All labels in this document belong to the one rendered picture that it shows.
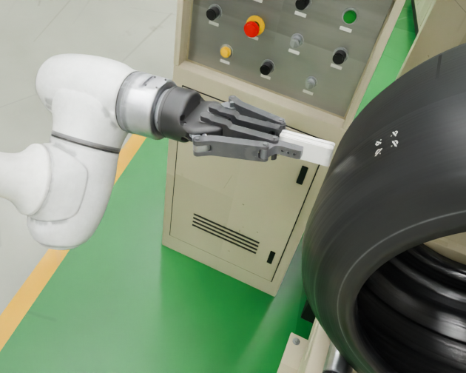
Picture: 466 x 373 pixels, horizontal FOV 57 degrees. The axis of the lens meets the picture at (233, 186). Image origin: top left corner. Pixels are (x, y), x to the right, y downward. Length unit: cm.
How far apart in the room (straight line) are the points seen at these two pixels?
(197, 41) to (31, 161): 80
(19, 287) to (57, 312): 19
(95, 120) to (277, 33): 70
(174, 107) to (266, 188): 89
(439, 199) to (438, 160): 4
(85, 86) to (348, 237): 40
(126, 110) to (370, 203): 34
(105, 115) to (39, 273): 135
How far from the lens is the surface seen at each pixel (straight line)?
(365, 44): 116
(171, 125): 59
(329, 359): 76
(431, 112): 47
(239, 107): 62
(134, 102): 60
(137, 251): 193
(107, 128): 64
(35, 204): 63
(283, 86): 127
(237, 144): 54
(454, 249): 97
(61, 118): 66
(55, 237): 66
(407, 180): 44
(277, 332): 180
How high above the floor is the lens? 157
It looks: 45 degrees down
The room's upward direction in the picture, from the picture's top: 13 degrees clockwise
